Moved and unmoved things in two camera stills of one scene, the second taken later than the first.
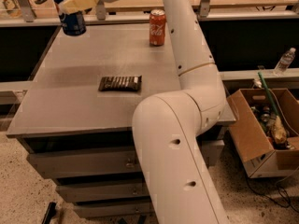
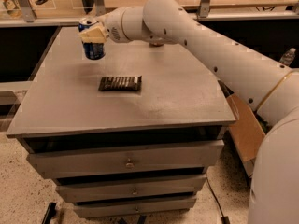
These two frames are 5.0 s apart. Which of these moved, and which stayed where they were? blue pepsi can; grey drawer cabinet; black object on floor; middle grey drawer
Moved: blue pepsi can
Stayed: grey drawer cabinet; black object on floor; middle grey drawer
